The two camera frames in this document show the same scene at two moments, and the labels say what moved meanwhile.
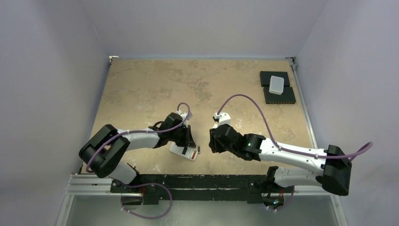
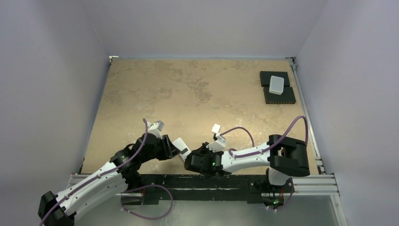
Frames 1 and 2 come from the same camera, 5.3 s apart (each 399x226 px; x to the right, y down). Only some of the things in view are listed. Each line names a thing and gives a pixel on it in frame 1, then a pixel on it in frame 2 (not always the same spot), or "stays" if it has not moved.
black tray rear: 265,76 stays
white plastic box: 276,85 stays
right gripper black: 213,140 → 193,158
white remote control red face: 185,151 stays
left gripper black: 187,141 → 169,150
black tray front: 287,96 stays
